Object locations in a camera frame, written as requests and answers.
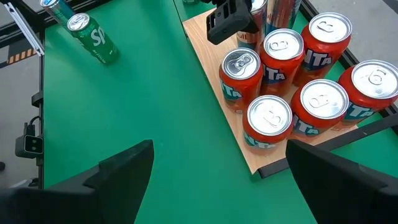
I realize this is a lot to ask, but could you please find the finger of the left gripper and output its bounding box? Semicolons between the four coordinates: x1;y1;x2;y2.
206;0;259;45

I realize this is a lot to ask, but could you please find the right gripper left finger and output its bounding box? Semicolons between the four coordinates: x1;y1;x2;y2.
0;139;155;224

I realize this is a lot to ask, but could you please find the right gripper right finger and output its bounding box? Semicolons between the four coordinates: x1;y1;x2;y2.
285;138;398;224

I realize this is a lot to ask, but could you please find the green table mat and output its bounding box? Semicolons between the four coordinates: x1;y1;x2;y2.
43;0;398;224

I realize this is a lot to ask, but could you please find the black table-level camera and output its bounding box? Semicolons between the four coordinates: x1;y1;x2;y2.
14;123;44;159

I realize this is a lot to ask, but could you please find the black mat with orange stripes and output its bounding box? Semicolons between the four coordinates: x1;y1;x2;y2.
0;48;38;68

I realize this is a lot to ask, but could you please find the silver aluminium bar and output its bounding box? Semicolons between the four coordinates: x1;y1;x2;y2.
3;2;45;57

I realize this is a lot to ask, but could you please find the red Fanta can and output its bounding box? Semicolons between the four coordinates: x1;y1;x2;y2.
292;11;353;88
289;78;350;139
337;59;398;125
259;28;305;98
241;95;294;150
218;47;264;114

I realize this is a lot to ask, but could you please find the green Sprite can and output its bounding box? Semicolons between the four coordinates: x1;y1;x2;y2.
67;12;121;65

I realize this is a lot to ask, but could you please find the wooden shelf with black frame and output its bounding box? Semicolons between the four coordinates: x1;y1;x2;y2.
182;0;398;180

